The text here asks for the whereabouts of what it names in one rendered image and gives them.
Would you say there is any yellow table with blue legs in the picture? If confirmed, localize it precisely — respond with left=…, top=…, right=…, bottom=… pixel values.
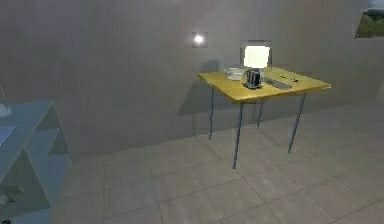
left=197, top=66, right=332, bottom=170

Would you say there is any grey remote control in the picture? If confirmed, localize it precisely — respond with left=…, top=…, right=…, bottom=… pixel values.
left=263, top=77, right=293, bottom=91

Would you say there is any white shade table lamp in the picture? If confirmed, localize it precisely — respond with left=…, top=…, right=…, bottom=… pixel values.
left=242, top=45, right=271, bottom=91

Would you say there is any white bowl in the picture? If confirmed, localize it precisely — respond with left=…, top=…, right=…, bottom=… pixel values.
left=224, top=67, right=246, bottom=81

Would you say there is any framed landscape picture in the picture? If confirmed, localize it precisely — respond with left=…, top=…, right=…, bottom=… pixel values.
left=354, top=0, right=384, bottom=40

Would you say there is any pale blue shelf unit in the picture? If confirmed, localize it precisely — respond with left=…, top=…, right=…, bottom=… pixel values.
left=0, top=99, right=72, bottom=221

